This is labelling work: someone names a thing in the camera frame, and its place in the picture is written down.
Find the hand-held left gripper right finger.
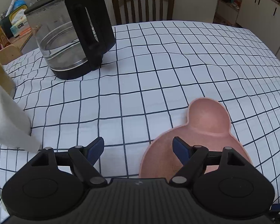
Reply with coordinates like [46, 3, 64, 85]
[169, 136, 253, 188]

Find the pink gourd-shaped plate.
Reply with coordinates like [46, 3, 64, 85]
[139, 97, 253, 180]

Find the blue and yellow container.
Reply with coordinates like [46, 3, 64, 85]
[9, 0, 29, 38]

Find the white pitcher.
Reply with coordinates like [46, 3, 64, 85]
[0, 79, 41, 153]

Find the white open shelf unit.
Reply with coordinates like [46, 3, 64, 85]
[213, 0, 242, 25]

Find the white pen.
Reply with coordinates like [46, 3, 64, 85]
[5, 0, 18, 18]

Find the white cabinet with black handles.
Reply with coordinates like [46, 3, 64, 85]
[237, 0, 280, 56]

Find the white grid-pattern tablecloth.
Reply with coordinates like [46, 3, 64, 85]
[0, 21, 280, 215]

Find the glass kettle with black handle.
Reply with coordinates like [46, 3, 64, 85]
[24, 0, 116, 80]

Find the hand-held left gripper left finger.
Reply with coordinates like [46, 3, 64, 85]
[33, 136, 108, 187]

